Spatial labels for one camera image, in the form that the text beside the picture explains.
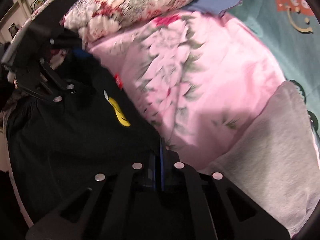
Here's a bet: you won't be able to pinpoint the black pants with smiley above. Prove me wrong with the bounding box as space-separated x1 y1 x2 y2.
6 50 160 222

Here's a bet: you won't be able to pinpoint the red floral rolled quilt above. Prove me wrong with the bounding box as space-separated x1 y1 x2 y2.
7 0 202 63

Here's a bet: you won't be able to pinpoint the folded light grey pants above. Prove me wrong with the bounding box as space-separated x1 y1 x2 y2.
203 81 319 236

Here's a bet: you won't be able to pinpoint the pink floral bed sheet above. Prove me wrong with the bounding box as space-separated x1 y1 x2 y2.
89 10 285 170

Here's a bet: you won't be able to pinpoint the teal heart-print sheet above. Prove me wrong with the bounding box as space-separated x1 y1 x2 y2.
229 0 319 132

